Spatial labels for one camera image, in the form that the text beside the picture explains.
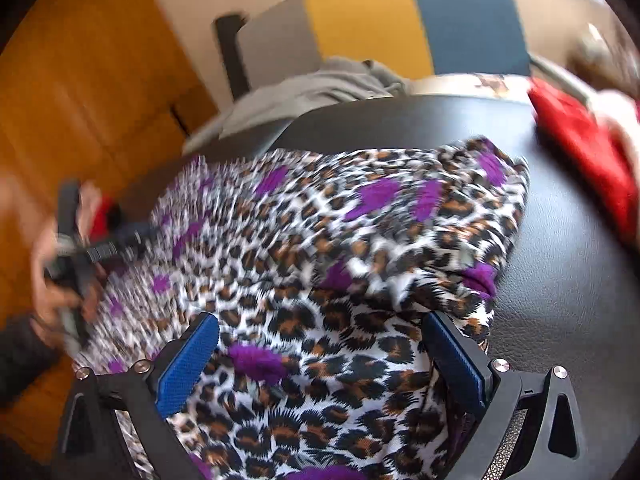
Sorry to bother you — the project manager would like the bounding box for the cream knitted sweater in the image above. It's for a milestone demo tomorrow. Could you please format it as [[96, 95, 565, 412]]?
[[590, 87, 640, 161]]

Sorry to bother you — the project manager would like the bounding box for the grey garment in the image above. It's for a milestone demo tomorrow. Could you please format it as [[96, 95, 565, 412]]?
[[182, 56, 416, 153]]

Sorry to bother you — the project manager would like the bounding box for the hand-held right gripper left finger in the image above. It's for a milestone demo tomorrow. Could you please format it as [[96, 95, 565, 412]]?
[[54, 311, 220, 480]]

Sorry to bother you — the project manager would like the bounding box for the orange wooden wardrobe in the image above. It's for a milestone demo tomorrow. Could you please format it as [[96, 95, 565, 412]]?
[[0, 0, 221, 411]]

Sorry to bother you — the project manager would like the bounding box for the person's left hand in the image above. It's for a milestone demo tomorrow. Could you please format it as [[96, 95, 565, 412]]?
[[30, 182, 108, 333]]

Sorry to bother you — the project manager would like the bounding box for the white printed cushion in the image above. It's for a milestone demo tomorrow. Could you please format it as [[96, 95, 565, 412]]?
[[410, 72, 533, 103]]

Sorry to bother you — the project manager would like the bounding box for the person's left forearm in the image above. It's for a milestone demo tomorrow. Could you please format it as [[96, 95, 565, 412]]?
[[0, 312, 63, 406]]

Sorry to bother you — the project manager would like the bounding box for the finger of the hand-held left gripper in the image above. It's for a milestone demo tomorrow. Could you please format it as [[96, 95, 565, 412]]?
[[87, 225, 153, 266]]

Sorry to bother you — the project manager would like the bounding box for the leopard print garment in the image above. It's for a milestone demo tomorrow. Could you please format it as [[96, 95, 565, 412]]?
[[75, 135, 531, 480]]

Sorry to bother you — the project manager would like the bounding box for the small red cloth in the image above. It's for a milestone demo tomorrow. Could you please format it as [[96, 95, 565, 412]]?
[[92, 199, 123, 238]]

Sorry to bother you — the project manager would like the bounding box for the red fuzzy sweater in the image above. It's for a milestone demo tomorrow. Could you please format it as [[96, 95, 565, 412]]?
[[527, 77, 640, 256]]

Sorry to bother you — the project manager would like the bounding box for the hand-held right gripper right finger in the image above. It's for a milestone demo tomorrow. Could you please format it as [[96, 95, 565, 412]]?
[[422, 311, 586, 480]]

